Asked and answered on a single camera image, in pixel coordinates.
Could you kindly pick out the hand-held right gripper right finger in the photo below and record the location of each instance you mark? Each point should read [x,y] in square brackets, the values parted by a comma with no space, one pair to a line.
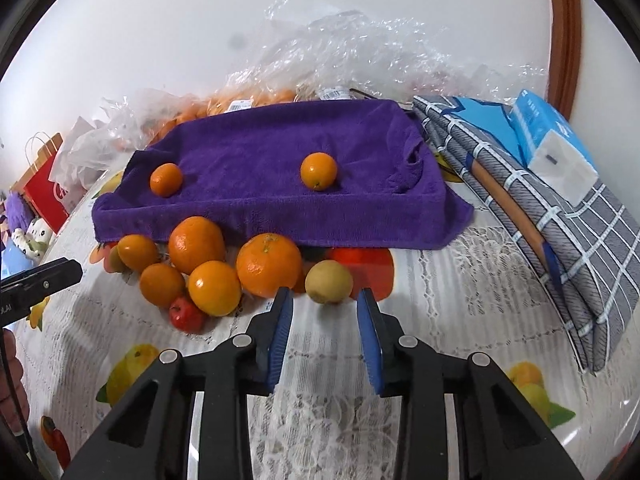
[371,345]

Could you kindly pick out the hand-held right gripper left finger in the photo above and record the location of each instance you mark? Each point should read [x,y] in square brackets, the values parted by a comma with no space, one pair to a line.
[279,345]

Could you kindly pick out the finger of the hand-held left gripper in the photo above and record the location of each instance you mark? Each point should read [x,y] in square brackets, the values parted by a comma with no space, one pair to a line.
[45,277]

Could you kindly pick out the yellow-green round fruit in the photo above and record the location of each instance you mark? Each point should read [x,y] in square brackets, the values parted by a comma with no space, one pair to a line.
[328,281]

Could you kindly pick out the large orange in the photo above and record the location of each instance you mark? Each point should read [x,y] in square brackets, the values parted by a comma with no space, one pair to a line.
[269,265]
[196,244]

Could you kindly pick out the small red apple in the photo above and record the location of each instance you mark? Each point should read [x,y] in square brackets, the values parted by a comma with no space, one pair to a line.
[186,314]

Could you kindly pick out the purple towel covered tray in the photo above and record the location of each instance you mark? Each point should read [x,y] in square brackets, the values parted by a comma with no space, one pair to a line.
[250,145]

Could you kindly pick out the person's left hand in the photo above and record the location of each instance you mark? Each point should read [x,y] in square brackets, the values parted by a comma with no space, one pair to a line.
[6,385]

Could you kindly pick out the white plush toy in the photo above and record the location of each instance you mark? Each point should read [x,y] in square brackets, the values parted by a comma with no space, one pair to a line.
[35,240]

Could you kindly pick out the blue cloth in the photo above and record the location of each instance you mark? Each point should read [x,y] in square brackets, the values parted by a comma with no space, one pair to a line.
[10,256]

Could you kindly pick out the purple plush toy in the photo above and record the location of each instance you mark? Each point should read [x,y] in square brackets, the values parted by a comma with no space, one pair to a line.
[17,207]

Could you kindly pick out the red paper bag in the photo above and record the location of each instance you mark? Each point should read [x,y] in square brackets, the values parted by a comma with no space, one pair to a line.
[42,190]

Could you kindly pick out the fruit print tablecloth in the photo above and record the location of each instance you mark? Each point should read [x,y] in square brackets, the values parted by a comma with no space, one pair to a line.
[450,285]

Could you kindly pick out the white plastic bag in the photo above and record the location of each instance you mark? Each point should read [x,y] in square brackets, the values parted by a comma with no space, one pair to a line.
[80,155]

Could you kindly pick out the brown paper bag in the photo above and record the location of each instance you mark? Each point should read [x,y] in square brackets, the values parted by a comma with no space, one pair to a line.
[54,142]

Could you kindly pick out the brown stick with blue tip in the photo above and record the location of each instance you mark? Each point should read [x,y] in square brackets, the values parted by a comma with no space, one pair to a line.
[510,210]

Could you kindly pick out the grey checked folded cloth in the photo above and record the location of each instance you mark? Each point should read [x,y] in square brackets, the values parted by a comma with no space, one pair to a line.
[590,240]

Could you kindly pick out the plastic bag of oranges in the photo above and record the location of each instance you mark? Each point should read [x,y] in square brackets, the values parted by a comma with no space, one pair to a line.
[220,105]

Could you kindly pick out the blue tissue pack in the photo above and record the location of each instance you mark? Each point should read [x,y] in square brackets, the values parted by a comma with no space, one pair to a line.
[545,130]

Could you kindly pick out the crumpled clear plastic bag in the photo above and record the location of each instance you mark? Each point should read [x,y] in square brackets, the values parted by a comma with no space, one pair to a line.
[360,45]

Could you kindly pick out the brown wooden door frame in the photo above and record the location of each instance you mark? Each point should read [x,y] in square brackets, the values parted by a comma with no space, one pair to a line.
[565,35]

